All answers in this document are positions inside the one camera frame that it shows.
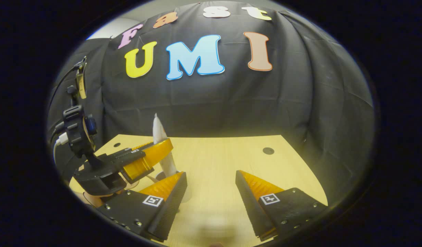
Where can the light wooden desktop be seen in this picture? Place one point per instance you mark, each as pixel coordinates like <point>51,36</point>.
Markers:
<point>214,164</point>

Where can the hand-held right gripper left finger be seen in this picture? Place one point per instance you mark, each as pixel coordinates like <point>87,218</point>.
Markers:
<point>171,209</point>

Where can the white toothpaste tube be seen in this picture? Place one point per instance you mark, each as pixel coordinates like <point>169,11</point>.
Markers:
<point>158,130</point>

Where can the black backdrop cloth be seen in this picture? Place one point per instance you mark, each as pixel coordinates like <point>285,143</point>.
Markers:
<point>300,103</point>

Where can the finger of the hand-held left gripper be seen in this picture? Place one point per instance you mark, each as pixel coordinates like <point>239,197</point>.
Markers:
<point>142,164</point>
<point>142,148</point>

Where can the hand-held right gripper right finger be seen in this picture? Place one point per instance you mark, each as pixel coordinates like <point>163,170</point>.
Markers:
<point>252,206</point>

